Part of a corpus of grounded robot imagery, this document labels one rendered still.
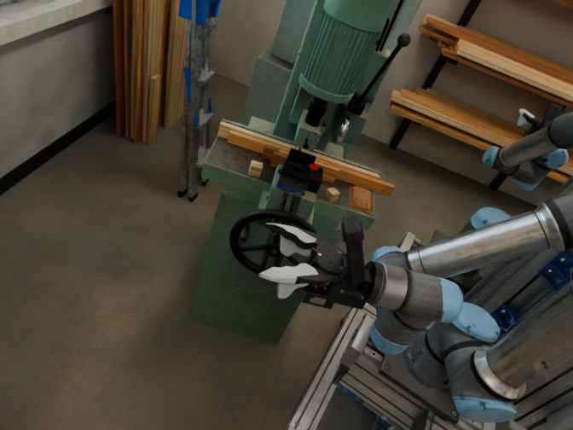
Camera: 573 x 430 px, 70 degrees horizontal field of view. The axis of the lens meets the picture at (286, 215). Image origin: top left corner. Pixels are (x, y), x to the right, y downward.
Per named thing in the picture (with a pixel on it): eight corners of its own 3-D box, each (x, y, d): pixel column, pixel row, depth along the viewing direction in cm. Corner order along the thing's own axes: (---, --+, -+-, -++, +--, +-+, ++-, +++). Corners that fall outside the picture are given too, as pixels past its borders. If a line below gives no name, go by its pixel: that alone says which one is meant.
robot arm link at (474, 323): (462, 329, 110) (494, 300, 101) (477, 377, 100) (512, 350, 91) (422, 319, 108) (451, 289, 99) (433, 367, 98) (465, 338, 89)
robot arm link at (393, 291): (411, 289, 65) (401, 256, 72) (385, 282, 65) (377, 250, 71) (391, 319, 69) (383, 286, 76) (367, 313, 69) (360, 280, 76)
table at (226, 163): (191, 194, 127) (193, 179, 124) (216, 144, 151) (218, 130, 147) (369, 250, 134) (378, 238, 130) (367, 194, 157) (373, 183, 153)
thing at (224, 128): (217, 136, 144) (219, 124, 141) (218, 132, 146) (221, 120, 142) (373, 188, 150) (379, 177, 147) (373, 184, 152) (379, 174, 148)
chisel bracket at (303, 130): (292, 148, 137) (299, 127, 131) (296, 128, 147) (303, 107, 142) (312, 155, 137) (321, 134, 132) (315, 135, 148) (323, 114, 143)
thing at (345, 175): (227, 142, 143) (228, 132, 140) (228, 139, 144) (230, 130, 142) (390, 196, 149) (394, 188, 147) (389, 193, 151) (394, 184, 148)
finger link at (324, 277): (298, 292, 61) (343, 282, 66) (302, 284, 60) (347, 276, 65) (284, 270, 64) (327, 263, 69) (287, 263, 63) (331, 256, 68)
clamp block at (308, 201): (263, 209, 128) (270, 188, 122) (269, 183, 138) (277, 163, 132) (307, 223, 129) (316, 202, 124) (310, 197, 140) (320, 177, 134)
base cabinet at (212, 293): (186, 319, 189) (213, 212, 143) (217, 235, 233) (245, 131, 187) (277, 345, 194) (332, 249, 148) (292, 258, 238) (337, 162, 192)
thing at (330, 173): (274, 164, 142) (279, 150, 138) (274, 161, 143) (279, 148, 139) (332, 183, 144) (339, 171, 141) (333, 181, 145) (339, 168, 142)
